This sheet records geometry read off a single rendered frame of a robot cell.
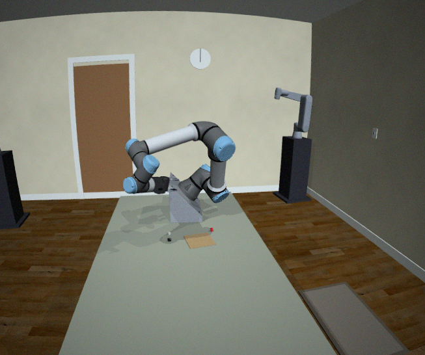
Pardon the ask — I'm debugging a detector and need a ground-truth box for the tan mat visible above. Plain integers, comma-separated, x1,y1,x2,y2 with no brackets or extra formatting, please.
184,232,216,249

